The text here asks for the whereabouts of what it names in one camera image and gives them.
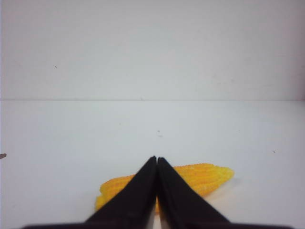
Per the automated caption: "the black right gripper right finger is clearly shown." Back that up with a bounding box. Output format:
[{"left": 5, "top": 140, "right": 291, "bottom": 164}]
[{"left": 157, "top": 157, "right": 231, "bottom": 225}]

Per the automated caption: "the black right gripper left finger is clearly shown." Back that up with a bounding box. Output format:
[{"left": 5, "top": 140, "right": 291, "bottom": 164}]
[{"left": 86, "top": 156, "right": 157, "bottom": 225}]

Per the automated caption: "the yellow corn cob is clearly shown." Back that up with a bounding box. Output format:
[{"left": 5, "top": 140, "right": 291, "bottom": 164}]
[{"left": 95, "top": 163, "right": 234, "bottom": 211}]

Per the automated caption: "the small brown scrap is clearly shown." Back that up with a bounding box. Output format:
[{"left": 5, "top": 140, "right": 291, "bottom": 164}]
[{"left": 0, "top": 154, "right": 7, "bottom": 159}]

